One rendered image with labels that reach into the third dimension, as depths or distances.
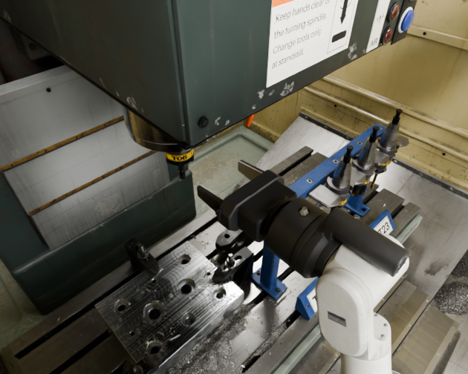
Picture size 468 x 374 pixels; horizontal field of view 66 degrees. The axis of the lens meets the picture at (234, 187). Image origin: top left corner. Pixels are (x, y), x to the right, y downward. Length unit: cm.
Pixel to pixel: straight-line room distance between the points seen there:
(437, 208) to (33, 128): 136
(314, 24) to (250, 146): 164
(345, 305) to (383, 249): 8
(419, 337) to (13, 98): 128
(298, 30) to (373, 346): 37
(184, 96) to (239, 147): 171
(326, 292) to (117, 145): 84
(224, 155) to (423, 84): 102
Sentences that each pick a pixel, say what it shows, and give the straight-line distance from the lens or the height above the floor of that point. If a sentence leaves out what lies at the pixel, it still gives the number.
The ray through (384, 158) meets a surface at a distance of 102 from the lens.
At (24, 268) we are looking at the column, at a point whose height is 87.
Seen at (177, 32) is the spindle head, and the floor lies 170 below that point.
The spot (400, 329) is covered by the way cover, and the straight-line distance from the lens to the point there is 129.
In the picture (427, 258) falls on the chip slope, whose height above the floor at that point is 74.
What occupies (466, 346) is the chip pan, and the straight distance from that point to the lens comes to 143.
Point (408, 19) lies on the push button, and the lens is 64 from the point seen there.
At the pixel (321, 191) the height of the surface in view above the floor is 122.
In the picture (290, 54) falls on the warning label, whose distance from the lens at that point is 42.
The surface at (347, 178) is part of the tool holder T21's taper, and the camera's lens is 87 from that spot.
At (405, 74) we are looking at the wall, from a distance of 149.
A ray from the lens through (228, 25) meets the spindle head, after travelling 34.
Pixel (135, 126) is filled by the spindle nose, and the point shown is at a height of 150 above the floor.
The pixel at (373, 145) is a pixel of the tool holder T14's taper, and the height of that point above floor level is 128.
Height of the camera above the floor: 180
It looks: 43 degrees down
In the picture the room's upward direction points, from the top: straight up
